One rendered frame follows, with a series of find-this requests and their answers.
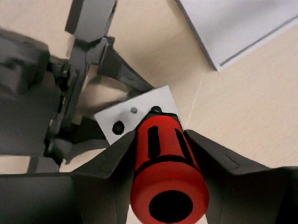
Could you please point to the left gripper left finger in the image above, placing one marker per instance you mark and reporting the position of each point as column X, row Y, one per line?
column 97, row 192

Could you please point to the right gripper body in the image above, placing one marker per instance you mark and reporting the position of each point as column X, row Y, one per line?
column 87, row 19

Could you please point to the red screwdriver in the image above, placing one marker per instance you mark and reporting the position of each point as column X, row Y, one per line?
column 168, row 186

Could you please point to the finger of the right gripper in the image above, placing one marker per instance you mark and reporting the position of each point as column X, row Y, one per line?
column 88, row 136
column 113, row 67

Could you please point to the black socket head screw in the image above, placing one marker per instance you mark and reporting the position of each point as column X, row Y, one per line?
column 156, row 108
column 118, row 127

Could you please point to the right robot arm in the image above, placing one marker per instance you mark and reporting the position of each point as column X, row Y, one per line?
column 29, row 95

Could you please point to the grey cylinder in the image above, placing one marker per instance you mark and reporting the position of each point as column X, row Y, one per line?
column 130, row 94

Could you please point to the white metal bracket with holes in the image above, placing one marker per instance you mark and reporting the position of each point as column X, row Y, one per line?
column 107, row 116

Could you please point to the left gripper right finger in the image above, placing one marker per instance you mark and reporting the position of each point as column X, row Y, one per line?
column 243, row 191

